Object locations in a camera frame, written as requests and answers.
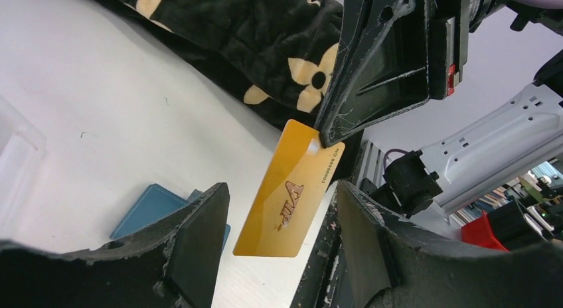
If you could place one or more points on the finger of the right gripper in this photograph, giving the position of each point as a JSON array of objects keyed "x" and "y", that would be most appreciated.
[{"x": 381, "y": 68}]

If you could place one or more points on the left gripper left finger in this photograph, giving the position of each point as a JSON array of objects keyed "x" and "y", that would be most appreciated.
[{"x": 171, "y": 263}]

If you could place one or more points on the aluminium rail frame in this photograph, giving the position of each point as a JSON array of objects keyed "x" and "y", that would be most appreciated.
[{"x": 369, "y": 168}]

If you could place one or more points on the clear plastic tray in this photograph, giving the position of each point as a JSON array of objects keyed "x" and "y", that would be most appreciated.
[{"x": 22, "y": 150}]

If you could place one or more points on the blue leather card holder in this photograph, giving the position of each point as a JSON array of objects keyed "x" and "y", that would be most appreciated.
[{"x": 154, "y": 204}]

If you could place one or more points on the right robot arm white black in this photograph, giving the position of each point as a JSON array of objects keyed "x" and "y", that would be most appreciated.
[{"x": 507, "y": 142}]

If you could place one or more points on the black blanket with beige flowers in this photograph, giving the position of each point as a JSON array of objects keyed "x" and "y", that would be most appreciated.
[{"x": 275, "y": 56}]

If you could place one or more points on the gold VIP card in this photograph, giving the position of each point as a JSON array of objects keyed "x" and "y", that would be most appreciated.
[{"x": 289, "y": 196}]

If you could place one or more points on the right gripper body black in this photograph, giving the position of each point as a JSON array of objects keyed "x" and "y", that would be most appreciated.
[{"x": 449, "y": 25}]

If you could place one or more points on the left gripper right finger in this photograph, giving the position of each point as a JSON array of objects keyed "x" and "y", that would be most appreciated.
[{"x": 393, "y": 262}]

